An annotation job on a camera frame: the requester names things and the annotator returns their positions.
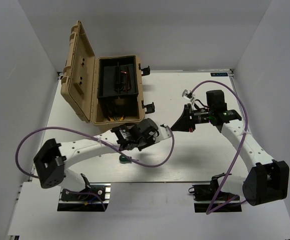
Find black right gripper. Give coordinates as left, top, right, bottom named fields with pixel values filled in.
left=171, top=103, right=214, bottom=133

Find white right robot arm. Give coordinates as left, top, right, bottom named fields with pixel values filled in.
left=171, top=90, right=289, bottom=206

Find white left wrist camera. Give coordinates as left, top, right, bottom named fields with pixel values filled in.
left=157, top=124, right=172, bottom=141

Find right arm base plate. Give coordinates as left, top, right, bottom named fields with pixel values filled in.
left=191, top=183, right=243, bottom=214

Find tan plastic toolbox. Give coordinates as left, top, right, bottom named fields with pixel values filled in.
left=61, top=21, right=155, bottom=132

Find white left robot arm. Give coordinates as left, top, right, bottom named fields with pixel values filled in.
left=34, top=118, right=160, bottom=200

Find green stubby screwdriver lower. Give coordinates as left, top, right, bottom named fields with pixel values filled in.
left=119, top=155, right=132, bottom=164

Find yellow black pliers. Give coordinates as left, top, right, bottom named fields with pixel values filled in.
left=107, top=115, right=125, bottom=122

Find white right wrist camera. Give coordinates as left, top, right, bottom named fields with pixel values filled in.
left=182, top=89, right=195, bottom=105

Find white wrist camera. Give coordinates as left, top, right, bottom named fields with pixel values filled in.
left=182, top=89, right=195, bottom=105
left=157, top=124, right=172, bottom=141

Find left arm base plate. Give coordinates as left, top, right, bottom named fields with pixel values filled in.
left=57, top=183, right=111, bottom=212

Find black toolbox inner tray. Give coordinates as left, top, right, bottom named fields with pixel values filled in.
left=97, top=55, right=139, bottom=99

